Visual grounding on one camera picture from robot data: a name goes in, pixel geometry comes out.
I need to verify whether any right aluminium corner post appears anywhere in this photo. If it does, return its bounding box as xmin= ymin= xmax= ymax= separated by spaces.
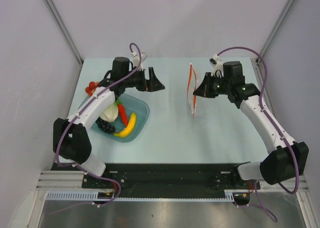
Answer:
xmin=255 ymin=0 xmax=303 ymax=63

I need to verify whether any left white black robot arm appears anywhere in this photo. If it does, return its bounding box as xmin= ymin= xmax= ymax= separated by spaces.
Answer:
xmin=53 ymin=57 xmax=165 ymax=188

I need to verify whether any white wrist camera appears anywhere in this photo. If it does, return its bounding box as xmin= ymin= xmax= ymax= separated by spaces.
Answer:
xmin=209 ymin=54 xmax=223 ymax=77
xmin=131 ymin=51 xmax=148 ymax=71

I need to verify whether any teal transparent plastic tray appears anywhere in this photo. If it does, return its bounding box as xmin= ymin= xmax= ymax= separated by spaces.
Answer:
xmin=90 ymin=94 xmax=150 ymax=143

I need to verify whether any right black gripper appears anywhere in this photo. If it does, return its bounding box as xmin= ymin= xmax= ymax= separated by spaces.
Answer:
xmin=193 ymin=72 xmax=231 ymax=98

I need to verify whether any clear zip bag red zipper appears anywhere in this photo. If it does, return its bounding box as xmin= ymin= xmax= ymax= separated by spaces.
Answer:
xmin=186 ymin=62 xmax=198 ymax=118

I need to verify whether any yellow banana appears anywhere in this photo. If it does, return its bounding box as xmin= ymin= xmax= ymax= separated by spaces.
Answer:
xmin=113 ymin=113 xmax=137 ymax=138

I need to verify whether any left aluminium corner post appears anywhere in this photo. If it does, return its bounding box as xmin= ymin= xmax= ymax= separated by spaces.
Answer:
xmin=43 ymin=0 xmax=84 ymax=67

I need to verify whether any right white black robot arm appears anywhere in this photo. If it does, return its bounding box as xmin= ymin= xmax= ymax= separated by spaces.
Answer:
xmin=193 ymin=58 xmax=309 ymax=188

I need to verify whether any red orange carrot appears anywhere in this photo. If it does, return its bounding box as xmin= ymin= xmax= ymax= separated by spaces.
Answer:
xmin=117 ymin=103 xmax=129 ymax=127

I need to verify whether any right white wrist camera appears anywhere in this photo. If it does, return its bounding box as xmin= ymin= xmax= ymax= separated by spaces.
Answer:
xmin=209 ymin=54 xmax=223 ymax=77

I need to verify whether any white slotted cable duct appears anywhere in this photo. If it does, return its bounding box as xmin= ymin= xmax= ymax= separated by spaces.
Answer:
xmin=46 ymin=190 xmax=235 ymax=202

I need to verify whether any aluminium corner post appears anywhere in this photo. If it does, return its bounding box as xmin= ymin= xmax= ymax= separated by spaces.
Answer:
xmin=43 ymin=0 xmax=84 ymax=67
xmin=255 ymin=0 xmax=303 ymax=63

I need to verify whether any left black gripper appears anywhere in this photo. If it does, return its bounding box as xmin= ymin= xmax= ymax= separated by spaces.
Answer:
xmin=123 ymin=68 xmax=165 ymax=93

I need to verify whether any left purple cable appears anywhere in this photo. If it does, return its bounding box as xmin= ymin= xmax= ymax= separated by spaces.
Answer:
xmin=47 ymin=42 xmax=143 ymax=215

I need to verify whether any dark purple grape bunch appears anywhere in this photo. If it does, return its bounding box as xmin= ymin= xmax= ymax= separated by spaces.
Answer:
xmin=96 ymin=118 xmax=116 ymax=134

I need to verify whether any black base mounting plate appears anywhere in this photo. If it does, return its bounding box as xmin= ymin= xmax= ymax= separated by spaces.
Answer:
xmin=81 ymin=163 xmax=260 ymax=199

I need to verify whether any red cherry bunch with leaf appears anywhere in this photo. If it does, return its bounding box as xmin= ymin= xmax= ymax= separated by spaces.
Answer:
xmin=85 ymin=81 xmax=99 ymax=97

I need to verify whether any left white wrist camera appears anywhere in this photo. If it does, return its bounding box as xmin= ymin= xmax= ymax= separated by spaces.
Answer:
xmin=131 ymin=51 xmax=148 ymax=71

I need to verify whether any aluminium frame rail front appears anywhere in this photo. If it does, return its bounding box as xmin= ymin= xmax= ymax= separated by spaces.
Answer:
xmin=36 ymin=170 xmax=309 ymax=192

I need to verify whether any green white lettuce head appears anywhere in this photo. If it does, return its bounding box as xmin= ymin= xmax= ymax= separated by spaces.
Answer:
xmin=99 ymin=102 xmax=119 ymax=123

